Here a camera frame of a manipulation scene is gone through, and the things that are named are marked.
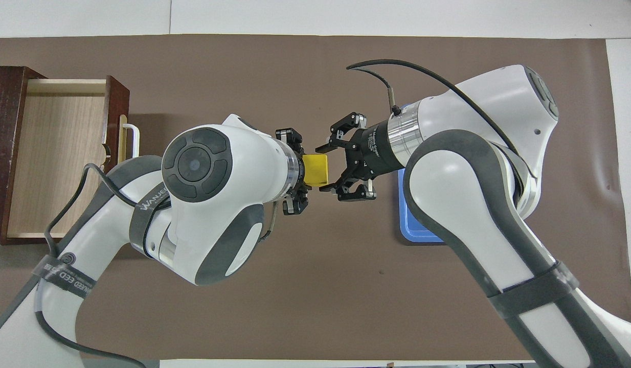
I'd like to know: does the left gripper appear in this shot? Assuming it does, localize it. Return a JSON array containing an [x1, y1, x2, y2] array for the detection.
[[276, 128, 312, 216]]

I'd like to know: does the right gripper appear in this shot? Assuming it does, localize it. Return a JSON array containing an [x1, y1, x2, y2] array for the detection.
[[315, 112, 406, 201]]

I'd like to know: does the yellow block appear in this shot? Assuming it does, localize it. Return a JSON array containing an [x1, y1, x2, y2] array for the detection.
[[302, 154, 329, 187]]

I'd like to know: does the light wooden drawer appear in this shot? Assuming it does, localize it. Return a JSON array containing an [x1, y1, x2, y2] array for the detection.
[[7, 75, 131, 239]]

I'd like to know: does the blue tray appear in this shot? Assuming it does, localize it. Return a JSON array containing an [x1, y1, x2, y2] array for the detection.
[[397, 101, 445, 244]]

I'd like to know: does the dark brown wooden cabinet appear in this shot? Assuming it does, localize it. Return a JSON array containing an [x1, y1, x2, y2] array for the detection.
[[0, 66, 47, 245]]

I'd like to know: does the white drawer handle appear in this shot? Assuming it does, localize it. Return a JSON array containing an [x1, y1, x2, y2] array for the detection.
[[118, 114, 141, 160]]

